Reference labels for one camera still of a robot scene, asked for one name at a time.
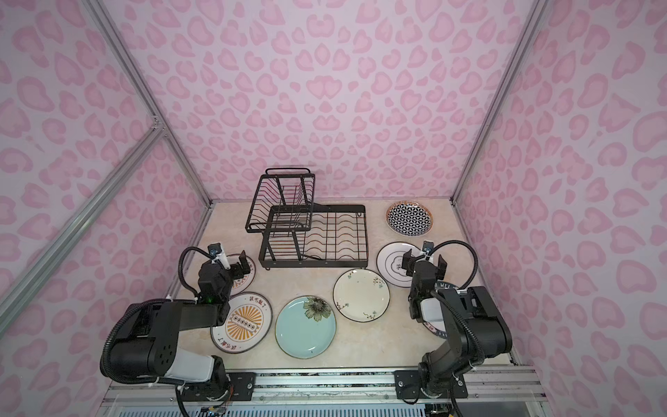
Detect cream plate red berries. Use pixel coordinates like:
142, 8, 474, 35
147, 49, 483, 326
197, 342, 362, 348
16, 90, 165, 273
333, 269, 391, 323

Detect black wire dish rack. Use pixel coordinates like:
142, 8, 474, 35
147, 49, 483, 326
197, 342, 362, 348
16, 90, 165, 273
245, 167, 369, 270

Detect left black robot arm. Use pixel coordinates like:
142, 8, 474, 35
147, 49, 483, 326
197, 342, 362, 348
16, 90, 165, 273
100, 244, 251, 401

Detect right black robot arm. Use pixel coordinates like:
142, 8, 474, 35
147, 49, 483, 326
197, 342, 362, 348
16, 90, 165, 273
394, 250, 512, 405

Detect white plate blue clover outline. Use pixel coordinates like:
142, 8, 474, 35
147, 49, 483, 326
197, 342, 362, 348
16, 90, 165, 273
376, 242, 420, 288

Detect small orange sunburst plate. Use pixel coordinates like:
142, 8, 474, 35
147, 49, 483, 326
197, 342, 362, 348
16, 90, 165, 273
231, 256, 256, 296

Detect white plate dark lettered rim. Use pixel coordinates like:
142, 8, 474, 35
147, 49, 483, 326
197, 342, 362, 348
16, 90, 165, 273
422, 281, 459, 340

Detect navy geometric pattern plate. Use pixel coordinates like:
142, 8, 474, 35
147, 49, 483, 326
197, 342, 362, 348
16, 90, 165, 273
386, 201, 434, 237

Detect large orange sunburst plate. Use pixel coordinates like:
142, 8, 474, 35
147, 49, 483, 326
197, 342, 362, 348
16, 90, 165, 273
210, 292, 273, 354

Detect teal plate with flower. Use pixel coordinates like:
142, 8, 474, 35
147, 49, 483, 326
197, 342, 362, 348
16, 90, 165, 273
275, 295, 337, 360

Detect right black corrugated cable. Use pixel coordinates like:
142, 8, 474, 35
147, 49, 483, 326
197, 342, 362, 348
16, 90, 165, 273
430, 239, 479, 291

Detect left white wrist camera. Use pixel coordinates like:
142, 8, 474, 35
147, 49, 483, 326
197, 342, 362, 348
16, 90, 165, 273
208, 243, 230, 270

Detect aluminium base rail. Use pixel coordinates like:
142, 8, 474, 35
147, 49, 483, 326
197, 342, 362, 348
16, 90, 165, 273
97, 365, 553, 416

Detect left aluminium wall frame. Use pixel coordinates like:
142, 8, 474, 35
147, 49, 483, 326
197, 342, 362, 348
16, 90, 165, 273
1, 1, 213, 335

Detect right aluminium corner post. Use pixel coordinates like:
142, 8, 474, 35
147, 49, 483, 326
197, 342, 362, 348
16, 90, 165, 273
450, 0, 552, 207

